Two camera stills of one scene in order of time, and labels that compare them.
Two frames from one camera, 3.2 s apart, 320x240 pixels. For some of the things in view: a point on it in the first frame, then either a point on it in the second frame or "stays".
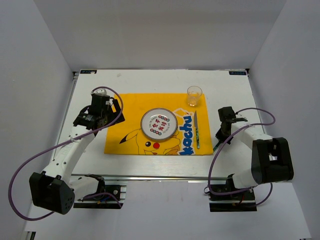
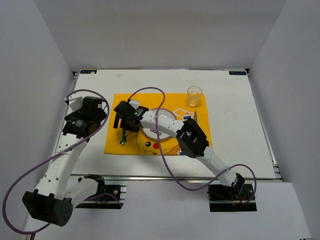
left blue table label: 88,71 stays
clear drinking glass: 193,94 stays
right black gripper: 220,136 to 130,128
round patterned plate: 159,124 stays
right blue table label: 242,73 stays
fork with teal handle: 216,146 to 123,137
